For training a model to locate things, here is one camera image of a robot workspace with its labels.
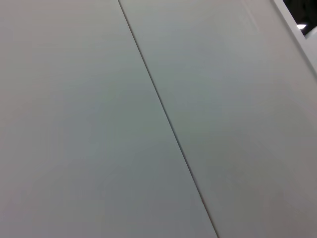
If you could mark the bright ceiling lamp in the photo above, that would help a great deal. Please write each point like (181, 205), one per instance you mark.
(301, 26)

